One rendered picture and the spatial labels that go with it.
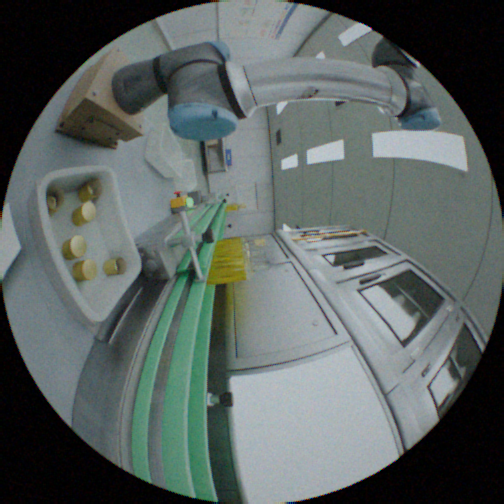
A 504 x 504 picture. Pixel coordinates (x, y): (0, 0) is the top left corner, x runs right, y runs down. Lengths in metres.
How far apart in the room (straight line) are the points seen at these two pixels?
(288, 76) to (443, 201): 1.60
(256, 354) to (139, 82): 0.65
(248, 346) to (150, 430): 0.31
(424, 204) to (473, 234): 0.61
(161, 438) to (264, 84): 0.48
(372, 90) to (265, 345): 0.58
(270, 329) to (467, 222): 1.66
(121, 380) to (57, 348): 0.13
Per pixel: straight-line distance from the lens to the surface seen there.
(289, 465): 0.39
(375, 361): 0.48
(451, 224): 1.70
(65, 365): 0.35
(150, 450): 0.27
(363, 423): 0.43
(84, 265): 0.29
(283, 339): 0.43
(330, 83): 0.28
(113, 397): 0.28
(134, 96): 0.39
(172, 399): 0.24
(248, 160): 6.36
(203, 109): 0.25
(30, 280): 0.32
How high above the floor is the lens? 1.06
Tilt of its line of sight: 4 degrees up
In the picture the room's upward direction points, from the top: 82 degrees clockwise
